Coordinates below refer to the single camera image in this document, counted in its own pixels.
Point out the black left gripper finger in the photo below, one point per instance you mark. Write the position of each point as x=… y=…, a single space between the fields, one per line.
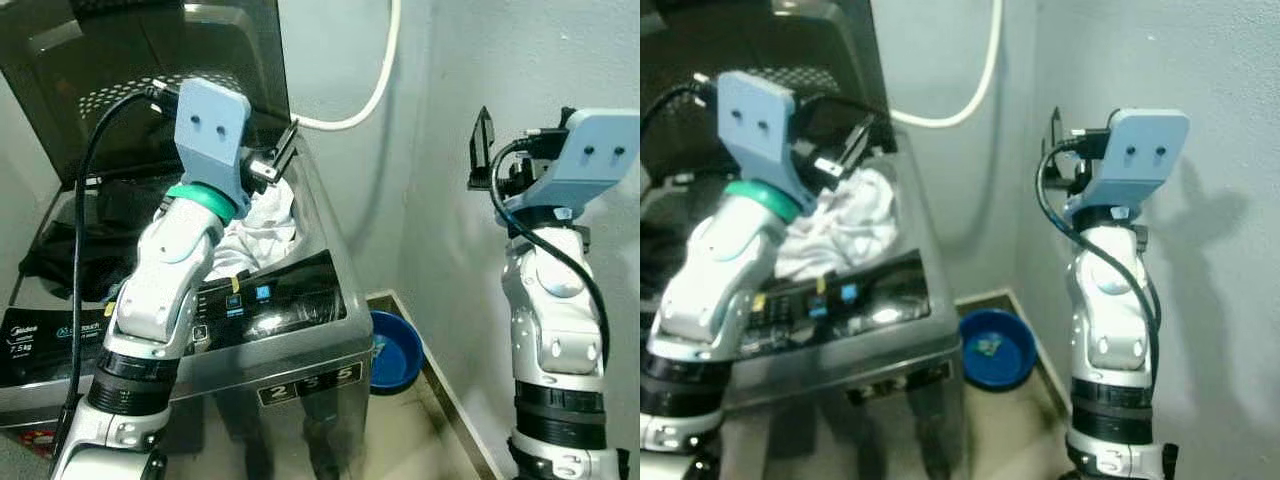
x=284 y=150
x=858 y=142

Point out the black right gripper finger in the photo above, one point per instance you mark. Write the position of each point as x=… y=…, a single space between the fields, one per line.
x=483 y=145
x=1055 y=140

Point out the white cloth garment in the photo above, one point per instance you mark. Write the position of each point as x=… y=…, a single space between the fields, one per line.
x=840 y=230
x=262 y=235

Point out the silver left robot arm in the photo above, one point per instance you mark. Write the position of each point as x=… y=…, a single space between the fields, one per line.
x=160 y=290
x=710 y=290

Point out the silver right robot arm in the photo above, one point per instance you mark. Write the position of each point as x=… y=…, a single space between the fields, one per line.
x=555 y=320
x=1110 y=320

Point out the grey top-load washing machine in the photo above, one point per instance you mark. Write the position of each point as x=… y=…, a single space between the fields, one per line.
x=900 y=340
x=300 y=340

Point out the dark tinted washer lid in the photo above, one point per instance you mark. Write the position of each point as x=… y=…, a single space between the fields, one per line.
x=690 y=40
x=100 y=70

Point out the small blue plastic basin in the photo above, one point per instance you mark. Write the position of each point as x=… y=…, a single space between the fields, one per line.
x=395 y=350
x=995 y=348

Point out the light blue left wrist camera mount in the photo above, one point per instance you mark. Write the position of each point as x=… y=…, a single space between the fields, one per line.
x=755 y=125
x=212 y=130

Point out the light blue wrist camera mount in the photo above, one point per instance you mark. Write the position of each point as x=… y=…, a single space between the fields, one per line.
x=212 y=130
x=1140 y=155
x=590 y=155
x=755 y=125

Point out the light blue right wrist camera mount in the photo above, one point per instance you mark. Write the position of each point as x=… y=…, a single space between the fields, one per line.
x=1140 y=155
x=590 y=155

